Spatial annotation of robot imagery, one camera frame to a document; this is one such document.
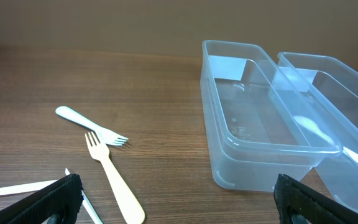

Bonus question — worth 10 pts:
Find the thin white fork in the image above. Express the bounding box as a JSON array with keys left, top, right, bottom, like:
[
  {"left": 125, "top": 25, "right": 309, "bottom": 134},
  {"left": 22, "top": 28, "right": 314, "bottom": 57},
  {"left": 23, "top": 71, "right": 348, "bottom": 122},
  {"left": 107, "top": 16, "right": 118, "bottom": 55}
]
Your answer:
[
  {"left": 0, "top": 180, "right": 56, "bottom": 196},
  {"left": 64, "top": 167, "right": 104, "bottom": 224}
]

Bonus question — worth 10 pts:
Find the right clear plastic container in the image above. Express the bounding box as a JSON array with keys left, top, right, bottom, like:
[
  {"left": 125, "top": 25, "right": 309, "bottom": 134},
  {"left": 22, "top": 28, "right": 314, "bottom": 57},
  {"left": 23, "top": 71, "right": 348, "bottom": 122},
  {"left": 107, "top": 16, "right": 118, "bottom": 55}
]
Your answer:
[{"left": 278, "top": 52, "right": 358, "bottom": 213}]

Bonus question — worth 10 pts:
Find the clear plastic container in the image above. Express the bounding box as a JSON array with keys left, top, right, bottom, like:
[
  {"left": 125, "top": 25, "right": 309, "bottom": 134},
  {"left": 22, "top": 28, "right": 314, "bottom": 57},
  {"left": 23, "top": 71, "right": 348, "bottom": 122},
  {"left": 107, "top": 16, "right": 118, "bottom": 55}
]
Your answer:
[
  {"left": 278, "top": 52, "right": 358, "bottom": 213},
  {"left": 200, "top": 40, "right": 342, "bottom": 192}
]

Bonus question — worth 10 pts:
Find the thick white plastic spoon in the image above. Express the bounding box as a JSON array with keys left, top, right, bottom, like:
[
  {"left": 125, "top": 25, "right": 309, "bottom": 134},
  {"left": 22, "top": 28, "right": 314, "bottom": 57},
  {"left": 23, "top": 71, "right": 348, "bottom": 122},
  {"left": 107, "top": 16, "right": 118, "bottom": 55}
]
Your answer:
[{"left": 292, "top": 114, "right": 358, "bottom": 178}]

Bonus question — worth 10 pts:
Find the left clear plastic container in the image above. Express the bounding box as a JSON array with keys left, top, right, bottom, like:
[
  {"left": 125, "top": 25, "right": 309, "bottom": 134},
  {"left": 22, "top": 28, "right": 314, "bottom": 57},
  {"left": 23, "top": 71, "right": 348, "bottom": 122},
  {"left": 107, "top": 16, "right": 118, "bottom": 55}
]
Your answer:
[{"left": 200, "top": 40, "right": 342, "bottom": 192}]

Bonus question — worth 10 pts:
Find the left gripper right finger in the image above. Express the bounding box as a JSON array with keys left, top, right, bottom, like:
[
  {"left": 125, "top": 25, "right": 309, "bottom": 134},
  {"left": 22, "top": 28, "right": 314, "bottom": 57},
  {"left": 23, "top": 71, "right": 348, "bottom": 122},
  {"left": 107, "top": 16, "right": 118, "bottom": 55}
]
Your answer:
[{"left": 273, "top": 174, "right": 358, "bottom": 224}]

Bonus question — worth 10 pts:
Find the thin white fork lower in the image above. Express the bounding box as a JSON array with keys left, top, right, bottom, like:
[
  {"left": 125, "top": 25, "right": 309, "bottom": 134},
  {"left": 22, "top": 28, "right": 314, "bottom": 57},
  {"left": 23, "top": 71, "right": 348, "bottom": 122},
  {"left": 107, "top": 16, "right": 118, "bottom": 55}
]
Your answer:
[{"left": 64, "top": 167, "right": 104, "bottom": 224}]

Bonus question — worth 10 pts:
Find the white label right container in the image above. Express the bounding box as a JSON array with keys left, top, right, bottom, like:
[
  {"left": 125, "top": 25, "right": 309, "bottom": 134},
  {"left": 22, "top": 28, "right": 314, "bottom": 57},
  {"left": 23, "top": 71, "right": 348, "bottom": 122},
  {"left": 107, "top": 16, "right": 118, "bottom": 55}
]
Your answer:
[{"left": 279, "top": 67, "right": 318, "bottom": 93}]

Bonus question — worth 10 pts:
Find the yellow plastic fork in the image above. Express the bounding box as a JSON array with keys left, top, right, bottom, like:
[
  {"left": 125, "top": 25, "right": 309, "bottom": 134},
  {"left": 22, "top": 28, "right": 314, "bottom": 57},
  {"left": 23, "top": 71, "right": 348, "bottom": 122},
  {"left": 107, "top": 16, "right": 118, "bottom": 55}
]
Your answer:
[{"left": 85, "top": 132, "right": 145, "bottom": 224}]

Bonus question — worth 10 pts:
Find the white label container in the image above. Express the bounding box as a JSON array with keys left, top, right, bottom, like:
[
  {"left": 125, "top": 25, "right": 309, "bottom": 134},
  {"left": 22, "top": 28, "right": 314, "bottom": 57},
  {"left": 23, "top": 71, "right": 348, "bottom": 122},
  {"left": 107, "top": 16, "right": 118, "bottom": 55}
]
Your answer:
[
  {"left": 208, "top": 55, "right": 247, "bottom": 81},
  {"left": 279, "top": 67, "right": 318, "bottom": 93}
]

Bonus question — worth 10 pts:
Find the thin white fork left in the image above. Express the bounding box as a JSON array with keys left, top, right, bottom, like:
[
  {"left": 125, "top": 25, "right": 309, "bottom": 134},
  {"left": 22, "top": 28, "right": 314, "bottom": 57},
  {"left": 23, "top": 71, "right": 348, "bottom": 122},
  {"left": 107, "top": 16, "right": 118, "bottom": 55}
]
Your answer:
[{"left": 0, "top": 180, "right": 56, "bottom": 196}]

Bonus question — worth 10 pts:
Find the thick white plastic fork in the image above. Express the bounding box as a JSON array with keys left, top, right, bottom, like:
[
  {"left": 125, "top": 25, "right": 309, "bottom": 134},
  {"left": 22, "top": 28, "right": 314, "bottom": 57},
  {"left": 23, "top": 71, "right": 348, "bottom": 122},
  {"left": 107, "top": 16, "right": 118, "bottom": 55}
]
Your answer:
[{"left": 55, "top": 106, "right": 129, "bottom": 146}]

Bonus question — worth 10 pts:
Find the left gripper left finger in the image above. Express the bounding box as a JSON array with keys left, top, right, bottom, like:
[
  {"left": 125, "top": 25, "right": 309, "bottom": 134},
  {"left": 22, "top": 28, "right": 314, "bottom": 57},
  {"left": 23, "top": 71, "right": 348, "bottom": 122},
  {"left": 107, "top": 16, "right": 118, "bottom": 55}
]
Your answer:
[{"left": 0, "top": 174, "right": 83, "bottom": 224}]

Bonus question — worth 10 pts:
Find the white label left container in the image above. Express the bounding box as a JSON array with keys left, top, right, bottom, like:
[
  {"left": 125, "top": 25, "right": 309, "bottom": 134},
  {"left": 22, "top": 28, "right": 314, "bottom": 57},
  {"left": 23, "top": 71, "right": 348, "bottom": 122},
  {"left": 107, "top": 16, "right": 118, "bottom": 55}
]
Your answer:
[{"left": 208, "top": 55, "right": 247, "bottom": 81}]

